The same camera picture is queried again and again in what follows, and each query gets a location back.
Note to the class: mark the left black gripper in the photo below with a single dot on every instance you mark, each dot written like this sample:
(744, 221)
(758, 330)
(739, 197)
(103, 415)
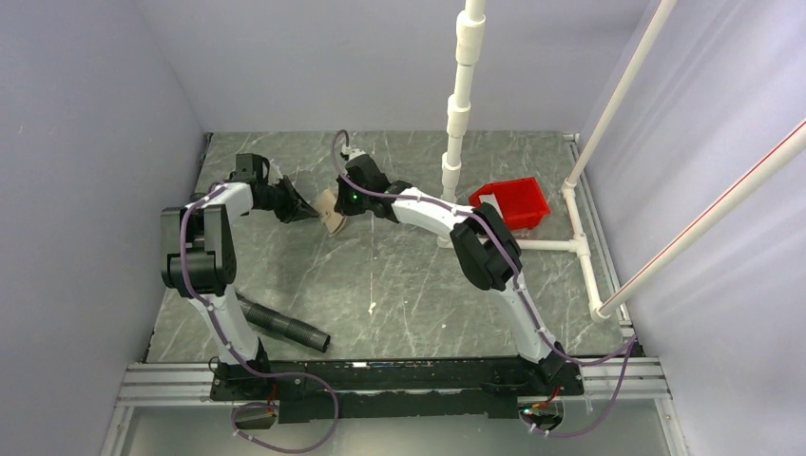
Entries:
(297, 207)

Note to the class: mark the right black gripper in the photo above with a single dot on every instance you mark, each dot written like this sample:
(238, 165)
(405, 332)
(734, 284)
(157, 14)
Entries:
(343, 205)

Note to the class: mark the white credit card stack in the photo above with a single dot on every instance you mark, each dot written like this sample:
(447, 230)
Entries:
(490, 204)

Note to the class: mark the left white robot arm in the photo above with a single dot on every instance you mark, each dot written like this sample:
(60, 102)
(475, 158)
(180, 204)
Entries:
(199, 255)

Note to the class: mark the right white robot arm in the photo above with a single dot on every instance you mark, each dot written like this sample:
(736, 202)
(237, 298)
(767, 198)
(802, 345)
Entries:
(487, 253)

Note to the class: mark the red plastic bin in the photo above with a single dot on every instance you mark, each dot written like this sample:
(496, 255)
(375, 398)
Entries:
(520, 202)

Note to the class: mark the white pole with red stripe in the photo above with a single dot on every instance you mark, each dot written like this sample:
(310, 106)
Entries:
(765, 168)

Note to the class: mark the white diagonal pole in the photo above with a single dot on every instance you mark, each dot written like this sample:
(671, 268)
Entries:
(627, 77)

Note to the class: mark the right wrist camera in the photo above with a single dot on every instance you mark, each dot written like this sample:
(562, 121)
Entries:
(350, 153)

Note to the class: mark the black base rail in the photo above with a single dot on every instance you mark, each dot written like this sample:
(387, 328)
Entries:
(311, 390)

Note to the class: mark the white PVC pipe frame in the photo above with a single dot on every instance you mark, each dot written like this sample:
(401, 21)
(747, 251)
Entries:
(541, 73)

